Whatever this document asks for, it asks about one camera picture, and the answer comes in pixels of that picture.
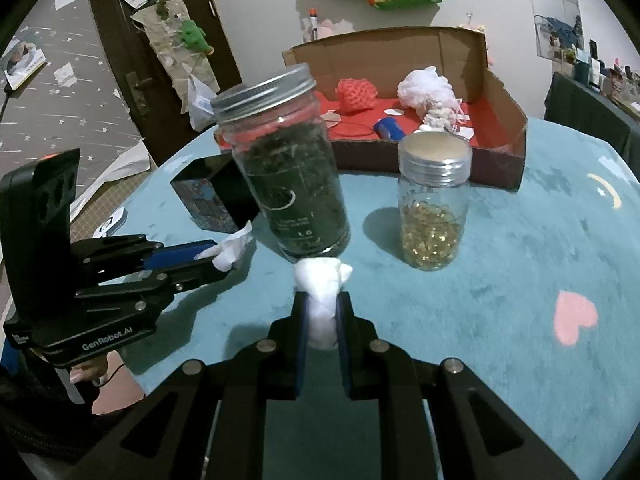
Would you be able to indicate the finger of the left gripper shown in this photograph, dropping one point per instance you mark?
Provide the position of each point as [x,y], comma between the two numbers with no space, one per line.
[159,283]
[106,258]

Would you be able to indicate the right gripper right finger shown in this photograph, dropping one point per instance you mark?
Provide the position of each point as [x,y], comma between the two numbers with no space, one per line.
[436,420]

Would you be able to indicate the green plush on door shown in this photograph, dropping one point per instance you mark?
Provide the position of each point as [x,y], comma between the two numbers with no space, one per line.
[195,38]

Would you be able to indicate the cream scrunchie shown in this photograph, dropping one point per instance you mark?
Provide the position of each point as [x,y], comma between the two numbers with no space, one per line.
[440,118]

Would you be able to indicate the pink pig plush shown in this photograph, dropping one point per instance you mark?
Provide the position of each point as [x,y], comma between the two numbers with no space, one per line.
[325,30]

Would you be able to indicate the small glass jar gold beads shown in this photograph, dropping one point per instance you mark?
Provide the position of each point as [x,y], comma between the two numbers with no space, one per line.
[433,197]

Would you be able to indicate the blue cylinder roll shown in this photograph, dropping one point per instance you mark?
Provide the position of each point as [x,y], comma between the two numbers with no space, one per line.
[388,129]

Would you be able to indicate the white tissue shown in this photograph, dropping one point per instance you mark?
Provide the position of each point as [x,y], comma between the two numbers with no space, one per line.
[321,279]

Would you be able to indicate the white mesh bath pouf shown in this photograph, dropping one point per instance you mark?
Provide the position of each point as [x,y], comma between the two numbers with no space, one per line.
[426,86]

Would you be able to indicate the white tissue pack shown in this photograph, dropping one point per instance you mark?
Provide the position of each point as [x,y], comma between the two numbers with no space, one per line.
[230,251]

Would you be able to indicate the red cardboard box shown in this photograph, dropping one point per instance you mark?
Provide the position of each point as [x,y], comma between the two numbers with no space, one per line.
[488,118]

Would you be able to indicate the wall mirror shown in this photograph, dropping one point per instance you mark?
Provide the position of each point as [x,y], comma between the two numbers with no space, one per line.
[558,26]

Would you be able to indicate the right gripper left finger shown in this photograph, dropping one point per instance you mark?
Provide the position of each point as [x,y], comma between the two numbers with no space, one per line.
[208,421]

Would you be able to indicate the pink plush toy on wall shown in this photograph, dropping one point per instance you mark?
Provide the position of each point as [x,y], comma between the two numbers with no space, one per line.
[481,29]

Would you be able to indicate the red foam net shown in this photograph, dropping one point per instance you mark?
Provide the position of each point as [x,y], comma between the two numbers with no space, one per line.
[356,95]

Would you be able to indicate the white charger pad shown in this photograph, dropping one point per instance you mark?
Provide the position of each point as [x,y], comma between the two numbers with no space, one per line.
[111,224]

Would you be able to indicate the plastic bag on door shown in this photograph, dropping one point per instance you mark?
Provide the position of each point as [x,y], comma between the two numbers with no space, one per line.
[200,108]

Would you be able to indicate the teal plush tablecloth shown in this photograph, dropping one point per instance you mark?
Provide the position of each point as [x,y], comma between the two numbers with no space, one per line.
[570,232]

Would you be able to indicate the large glass jar dark contents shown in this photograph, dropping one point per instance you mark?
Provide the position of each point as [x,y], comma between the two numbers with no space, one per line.
[281,144]

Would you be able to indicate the dark cloth covered side table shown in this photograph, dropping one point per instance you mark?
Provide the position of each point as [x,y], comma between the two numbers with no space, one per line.
[571,104]

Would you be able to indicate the black square box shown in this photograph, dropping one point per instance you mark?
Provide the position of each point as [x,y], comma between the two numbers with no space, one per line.
[216,194]

